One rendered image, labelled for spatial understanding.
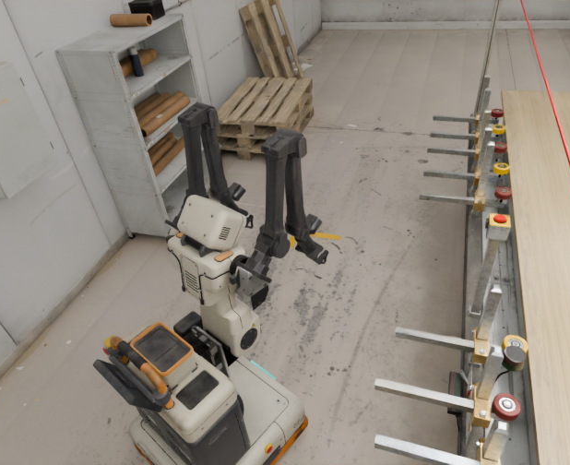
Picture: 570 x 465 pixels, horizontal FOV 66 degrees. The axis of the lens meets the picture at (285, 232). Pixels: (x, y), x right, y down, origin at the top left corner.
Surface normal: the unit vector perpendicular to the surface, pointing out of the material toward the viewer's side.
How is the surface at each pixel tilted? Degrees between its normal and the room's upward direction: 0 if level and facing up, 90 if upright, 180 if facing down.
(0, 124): 90
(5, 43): 90
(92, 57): 90
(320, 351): 0
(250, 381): 0
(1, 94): 90
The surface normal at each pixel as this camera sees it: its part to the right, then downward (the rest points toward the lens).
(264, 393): -0.09, -0.78
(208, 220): -0.54, -0.14
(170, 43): -0.32, 0.61
